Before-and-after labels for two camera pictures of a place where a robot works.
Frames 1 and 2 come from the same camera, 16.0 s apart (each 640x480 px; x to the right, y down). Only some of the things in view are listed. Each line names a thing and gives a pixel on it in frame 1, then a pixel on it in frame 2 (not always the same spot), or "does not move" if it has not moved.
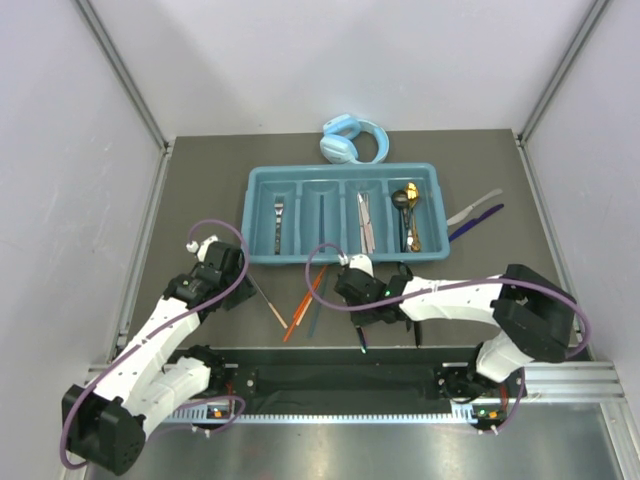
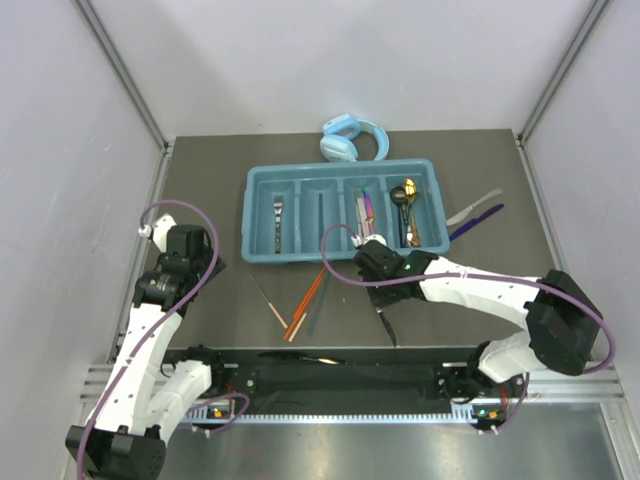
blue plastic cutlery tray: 392,211 does not move
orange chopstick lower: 298,312 does not move
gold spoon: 412,194 does not move
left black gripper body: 243,291 to 204,262
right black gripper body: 364,316 to 380,295
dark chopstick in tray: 322,225 does not move
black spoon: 400,201 does not move
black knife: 418,332 to 388,325
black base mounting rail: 346,379 does not move
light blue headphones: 337,145 does not move
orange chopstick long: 304,303 does not move
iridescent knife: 362,339 to 370,215
